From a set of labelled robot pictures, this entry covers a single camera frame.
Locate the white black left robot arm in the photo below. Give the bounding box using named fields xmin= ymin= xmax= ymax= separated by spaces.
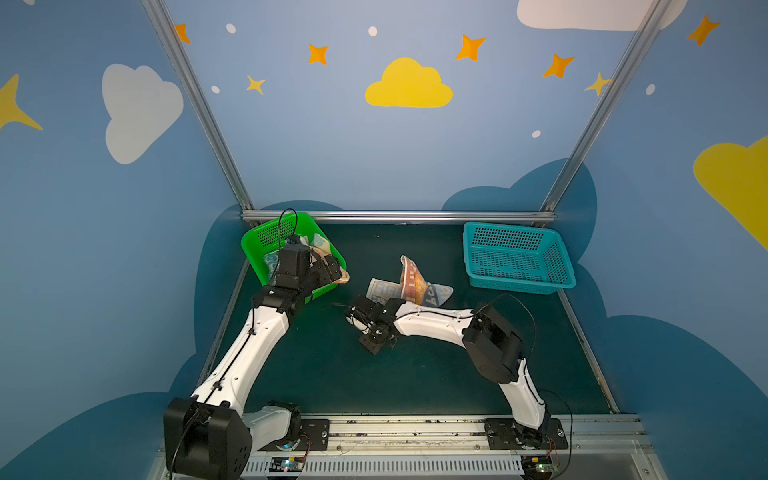
xmin=163 ymin=243 xmax=342 ymax=479

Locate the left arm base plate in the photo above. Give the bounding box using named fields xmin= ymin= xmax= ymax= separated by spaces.
xmin=260 ymin=418 xmax=330 ymax=453

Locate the orange bunny print towel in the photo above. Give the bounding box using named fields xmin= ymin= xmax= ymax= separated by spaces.
xmin=309 ymin=248 xmax=347 ymax=287

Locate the horizontal aluminium frame bar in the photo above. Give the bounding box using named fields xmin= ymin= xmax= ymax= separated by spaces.
xmin=241 ymin=209 xmax=556 ymax=224

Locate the left controller circuit board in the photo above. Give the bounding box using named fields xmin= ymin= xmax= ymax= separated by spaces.
xmin=268 ymin=457 xmax=305 ymax=474

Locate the aluminium frame post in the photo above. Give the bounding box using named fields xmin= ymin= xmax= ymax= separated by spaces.
xmin=141 ymin=0 xmax=253 ymax=210
xmin=538 ymin=0 xmax=673 ymax=218

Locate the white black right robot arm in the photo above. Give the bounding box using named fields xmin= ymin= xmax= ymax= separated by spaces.
xmin=346 ymin=296 xmax=550 ymax=431

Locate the aluminium mounting rail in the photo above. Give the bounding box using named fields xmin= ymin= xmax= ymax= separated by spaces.
xmin=146 ymin=413 xmax=667 ymax=480

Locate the teal plastic basket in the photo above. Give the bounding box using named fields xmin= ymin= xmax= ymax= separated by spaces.
xmin=463 ymin=222 xmax=577 ymax=295

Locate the rabbit letter print towel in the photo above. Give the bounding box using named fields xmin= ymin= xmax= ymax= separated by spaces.
xmin=365 ymin=255 xmax=454 ymax=308

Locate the left aluminium frame post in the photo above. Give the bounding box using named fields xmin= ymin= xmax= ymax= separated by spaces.
xmin=141 ymin=0 xmax=253 ymax=210

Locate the right controller circuit board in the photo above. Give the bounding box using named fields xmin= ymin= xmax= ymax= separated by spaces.
xmin=521 ymin=456 xmax=554 ymax=480

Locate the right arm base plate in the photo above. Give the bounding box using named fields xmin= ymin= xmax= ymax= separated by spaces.
xmin=484 ymin=417 xmax=569 ymax=450

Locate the right aluminium frame post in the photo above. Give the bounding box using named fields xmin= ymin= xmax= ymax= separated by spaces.
xmin=538 ymin=0 xmax=673 ymax=218

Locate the green plastic basket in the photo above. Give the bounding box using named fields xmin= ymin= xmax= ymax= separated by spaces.
xmin=241 ymin=209 xmax=350 ymax=305

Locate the controller circuit board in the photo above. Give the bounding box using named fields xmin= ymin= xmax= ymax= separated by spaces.
xmin=521 ymin=456 xmax=554 ymax=480
xmin=268 ymin=457 xmax=305 ymax=474

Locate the teal yellow patterned towel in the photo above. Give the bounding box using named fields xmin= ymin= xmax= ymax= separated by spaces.
xmin=263 ymin=234 xmax=332 ymax=274

